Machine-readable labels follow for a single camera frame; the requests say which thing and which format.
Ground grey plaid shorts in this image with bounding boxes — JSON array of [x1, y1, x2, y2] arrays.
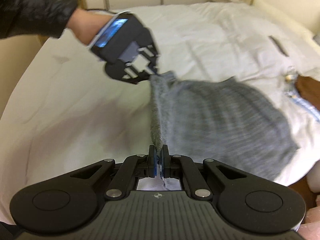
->
[[150, 72, 298, 180]]

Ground black jacket left forearm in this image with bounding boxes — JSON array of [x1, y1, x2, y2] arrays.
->
[[1, 0, 78, 39]]

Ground person's left hand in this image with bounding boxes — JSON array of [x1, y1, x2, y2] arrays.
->
[[66, 8, 112, 45]]

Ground white bed duvet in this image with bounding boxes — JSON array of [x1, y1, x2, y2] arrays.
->
[[0, 0, 320, 227]]

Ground blue striped folded garment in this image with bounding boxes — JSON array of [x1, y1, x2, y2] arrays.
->
[[284, 67, 319, 122]]

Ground black smartphone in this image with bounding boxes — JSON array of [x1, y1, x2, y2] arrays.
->
[[268, 35, 289, 57]]

